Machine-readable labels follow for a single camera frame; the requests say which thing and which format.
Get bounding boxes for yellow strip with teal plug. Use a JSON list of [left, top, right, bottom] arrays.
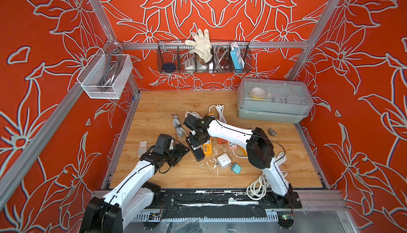
[[202, 138, 213, 156]]

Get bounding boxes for white grey cables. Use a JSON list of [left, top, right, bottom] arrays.
[[171, 110, 201, 139]]

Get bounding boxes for red cube plug adapter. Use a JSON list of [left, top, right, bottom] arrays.
[[217, 138, 228, 145]]

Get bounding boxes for black power strip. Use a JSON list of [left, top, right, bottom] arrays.
[[186, 138, 205, 162]]

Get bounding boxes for yellow power strip white cable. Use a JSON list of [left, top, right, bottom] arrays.
[[206, 104, 228, 124]]

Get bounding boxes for white cube plug adapter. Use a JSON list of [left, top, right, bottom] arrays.
[[216, 153, 232, 169]]

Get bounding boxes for teal cube plug adapter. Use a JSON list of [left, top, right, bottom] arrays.
[[231, 163, 242, 175]]

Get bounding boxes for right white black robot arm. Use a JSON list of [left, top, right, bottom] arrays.
[[183, 114, 296, 206]]

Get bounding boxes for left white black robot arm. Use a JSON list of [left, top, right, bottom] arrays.
[[79, 134, 190, 233]]

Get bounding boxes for white socket in basket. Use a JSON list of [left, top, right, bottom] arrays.
[[183, 57, 196, 72]]

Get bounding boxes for small label card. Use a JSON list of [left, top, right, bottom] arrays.
[[137, 140, 148, 157]]

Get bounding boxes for dark blue round object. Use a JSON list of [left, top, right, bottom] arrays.
[[162, 62, 177, 73]]

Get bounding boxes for small grey metal clip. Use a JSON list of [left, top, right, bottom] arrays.
[[268, 129, 277, 137]]

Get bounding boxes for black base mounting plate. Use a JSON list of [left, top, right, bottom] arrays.
[[161, 188, 303, 210]]

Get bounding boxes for light blue power strip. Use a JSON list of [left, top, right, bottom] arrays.
[[230, 42, 245, 73]]

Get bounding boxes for white work glove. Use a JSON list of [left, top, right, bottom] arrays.
[[184, 28, 213, 64]]

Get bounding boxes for grey lidded plastic box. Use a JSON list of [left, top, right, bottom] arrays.
[[237, 78, 314, 124]]

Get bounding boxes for black wire wall basket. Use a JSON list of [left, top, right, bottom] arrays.
[[157, 40, 252, 74]]

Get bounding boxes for white wire mesh basket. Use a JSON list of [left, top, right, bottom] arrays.
[[77, 49, 132, 99]]

